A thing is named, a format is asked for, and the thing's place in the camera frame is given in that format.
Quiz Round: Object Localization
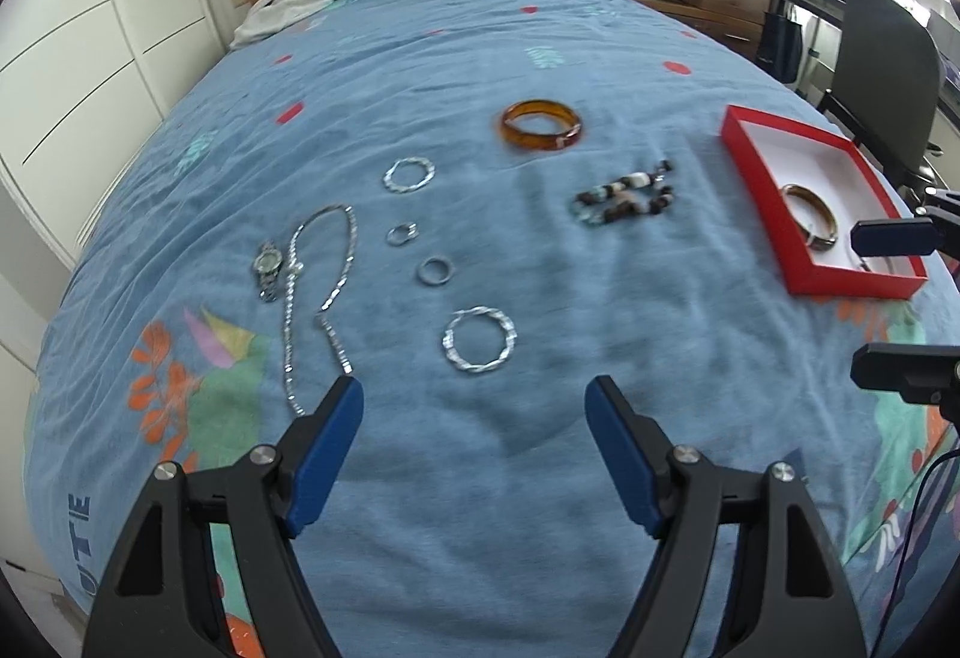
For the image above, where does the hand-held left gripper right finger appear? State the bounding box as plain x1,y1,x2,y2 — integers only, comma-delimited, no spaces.
584,374,863,658

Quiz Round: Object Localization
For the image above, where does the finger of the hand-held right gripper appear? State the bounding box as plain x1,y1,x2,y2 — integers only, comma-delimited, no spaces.
850,341,960,430
850,185,960,258

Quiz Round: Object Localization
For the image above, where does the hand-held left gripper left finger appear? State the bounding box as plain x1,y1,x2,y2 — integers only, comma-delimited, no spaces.
81,375,365,658

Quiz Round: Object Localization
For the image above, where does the dark brown bangle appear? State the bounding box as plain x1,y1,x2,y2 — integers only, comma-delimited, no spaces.
780,183,839,252

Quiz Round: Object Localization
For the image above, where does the red jewelry box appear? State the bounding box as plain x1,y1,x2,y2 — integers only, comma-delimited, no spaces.
721,104,929,297

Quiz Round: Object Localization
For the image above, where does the silver chain necklace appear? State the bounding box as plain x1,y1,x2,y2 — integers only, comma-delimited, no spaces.
281,204,357,419

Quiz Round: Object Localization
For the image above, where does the large twisted silver hoop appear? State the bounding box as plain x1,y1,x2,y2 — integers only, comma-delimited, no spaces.
442,307,518,375

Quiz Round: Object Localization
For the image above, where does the silver wristwatch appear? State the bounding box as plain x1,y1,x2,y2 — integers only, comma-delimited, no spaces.
251,240,284,304

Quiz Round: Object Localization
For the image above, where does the beaded bracelet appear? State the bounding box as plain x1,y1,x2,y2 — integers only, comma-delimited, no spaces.
571,158,676,228

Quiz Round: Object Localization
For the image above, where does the small twisted silver hoop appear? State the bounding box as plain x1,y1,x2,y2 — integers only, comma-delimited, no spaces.
382,157,437,195

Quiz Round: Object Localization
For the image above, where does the amber bangle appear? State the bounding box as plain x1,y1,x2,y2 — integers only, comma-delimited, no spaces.
501,98,584,154

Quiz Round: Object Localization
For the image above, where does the dark chair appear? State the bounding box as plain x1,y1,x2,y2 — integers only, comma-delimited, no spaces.
817,0,946,179

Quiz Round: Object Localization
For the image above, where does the dark blue bag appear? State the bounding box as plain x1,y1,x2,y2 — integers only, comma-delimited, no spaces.
756,13,803,81

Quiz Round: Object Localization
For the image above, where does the low wooden bedside table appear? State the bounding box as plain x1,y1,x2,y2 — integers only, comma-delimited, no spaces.
626,0,766,59

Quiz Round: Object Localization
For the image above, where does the blue printed blanket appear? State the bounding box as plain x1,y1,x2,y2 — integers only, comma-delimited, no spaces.
26,0,960,658

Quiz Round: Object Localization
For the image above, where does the white garment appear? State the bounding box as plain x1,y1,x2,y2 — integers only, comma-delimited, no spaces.
229,0,387,51

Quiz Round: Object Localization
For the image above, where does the white wardrobe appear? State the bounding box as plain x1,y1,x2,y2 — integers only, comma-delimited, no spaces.
0,0,252,269

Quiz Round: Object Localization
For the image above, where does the black cable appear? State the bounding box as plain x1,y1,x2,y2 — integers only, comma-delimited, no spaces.
874,444,960,658

